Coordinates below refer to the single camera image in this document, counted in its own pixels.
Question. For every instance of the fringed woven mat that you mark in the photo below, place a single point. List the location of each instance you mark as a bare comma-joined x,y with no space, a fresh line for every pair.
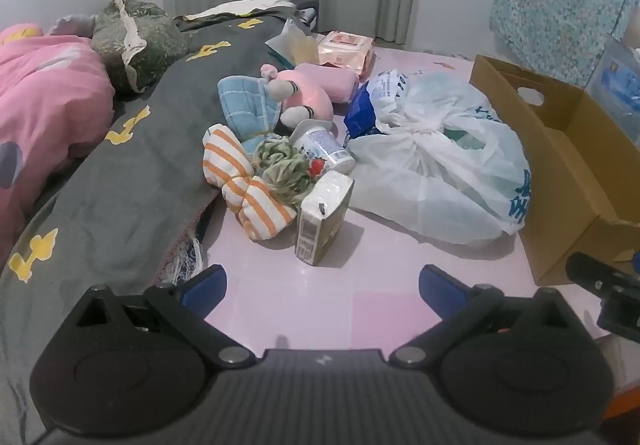
187,250

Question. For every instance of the white plastic bag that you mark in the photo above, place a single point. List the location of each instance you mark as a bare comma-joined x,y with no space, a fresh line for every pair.
425,175

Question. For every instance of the light blue checked cloth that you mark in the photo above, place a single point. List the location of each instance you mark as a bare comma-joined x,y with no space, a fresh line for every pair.
245,105

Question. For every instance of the pink wipes pack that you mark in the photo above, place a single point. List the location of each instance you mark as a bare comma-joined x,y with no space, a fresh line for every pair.
345,50

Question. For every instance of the pink floor mat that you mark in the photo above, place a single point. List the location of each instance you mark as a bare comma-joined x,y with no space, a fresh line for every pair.
310,290

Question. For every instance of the orange striped white cloth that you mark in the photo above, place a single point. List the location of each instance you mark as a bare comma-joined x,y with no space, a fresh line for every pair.
235,160

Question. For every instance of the grey blanket with yellow prints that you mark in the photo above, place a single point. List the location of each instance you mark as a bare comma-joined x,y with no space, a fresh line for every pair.
125,185

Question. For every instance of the green ruffled cloth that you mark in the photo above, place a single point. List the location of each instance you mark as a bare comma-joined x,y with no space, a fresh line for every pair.
285,170

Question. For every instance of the brown cardboard box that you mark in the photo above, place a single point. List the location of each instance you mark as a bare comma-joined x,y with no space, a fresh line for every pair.
560,185

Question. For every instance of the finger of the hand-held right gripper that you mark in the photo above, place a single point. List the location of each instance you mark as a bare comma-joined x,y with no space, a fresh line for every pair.
592,272

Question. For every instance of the green patterned pillow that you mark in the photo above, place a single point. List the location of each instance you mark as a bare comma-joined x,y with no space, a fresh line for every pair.
155,40

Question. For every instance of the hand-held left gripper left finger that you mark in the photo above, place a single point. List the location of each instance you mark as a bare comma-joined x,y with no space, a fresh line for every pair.
205,285

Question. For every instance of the pink blanket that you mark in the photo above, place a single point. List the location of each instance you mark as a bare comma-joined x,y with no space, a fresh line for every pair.
45,100

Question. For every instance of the grey cloth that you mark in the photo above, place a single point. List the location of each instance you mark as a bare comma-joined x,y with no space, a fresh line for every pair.
72,25

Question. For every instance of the large blue water bottle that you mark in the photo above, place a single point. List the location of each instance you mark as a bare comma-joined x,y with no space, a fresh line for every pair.
620,90

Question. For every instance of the blue and white wipes packet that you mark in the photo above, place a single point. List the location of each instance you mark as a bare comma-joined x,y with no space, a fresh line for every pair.
360,112

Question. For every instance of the pink plush toy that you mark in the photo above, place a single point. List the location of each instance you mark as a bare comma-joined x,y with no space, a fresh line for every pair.
310,90

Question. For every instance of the white yogurt cup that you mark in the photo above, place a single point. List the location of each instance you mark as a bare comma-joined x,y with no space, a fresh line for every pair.
322,145

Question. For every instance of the black box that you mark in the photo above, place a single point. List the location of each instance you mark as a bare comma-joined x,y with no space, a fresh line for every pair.
305,7

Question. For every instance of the clear plastic bag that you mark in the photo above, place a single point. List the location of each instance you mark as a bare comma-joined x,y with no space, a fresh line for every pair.
295,45

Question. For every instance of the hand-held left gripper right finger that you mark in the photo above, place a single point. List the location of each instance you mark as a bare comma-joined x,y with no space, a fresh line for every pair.
437,290

